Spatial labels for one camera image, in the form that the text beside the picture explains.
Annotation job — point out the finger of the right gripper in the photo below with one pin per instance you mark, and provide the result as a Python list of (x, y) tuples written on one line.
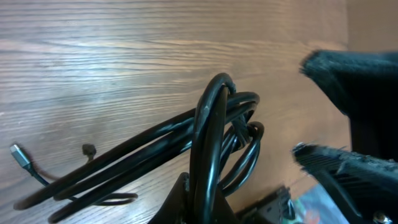
[(363, 86), (363, 187)]

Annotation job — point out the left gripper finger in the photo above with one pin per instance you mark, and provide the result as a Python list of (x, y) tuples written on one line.
[(174, 209)]

